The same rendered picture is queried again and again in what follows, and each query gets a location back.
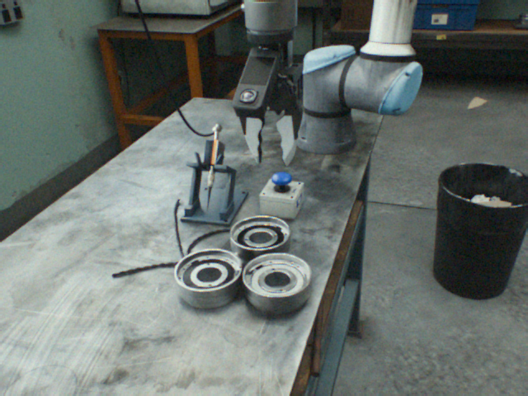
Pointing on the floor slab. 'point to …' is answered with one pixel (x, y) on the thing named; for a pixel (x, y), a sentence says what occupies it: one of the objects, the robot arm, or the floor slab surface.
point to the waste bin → (478, 228)
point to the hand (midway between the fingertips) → (271, 158)
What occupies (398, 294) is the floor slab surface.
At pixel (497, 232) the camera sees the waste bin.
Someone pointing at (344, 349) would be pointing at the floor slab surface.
